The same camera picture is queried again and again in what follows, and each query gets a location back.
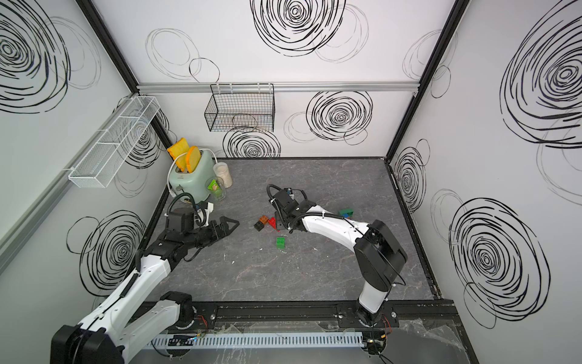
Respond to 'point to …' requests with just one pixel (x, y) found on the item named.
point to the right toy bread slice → (192, 158)
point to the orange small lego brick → (264, 219)
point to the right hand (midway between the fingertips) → (284, 221)
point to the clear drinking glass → (221, 184)
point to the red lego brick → (272, 222)
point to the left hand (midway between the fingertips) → (232, 227)
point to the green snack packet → (214, 186)
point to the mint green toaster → (193, 183)
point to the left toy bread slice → (178, 149)
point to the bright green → (280, 243)
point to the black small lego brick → (258, 225)
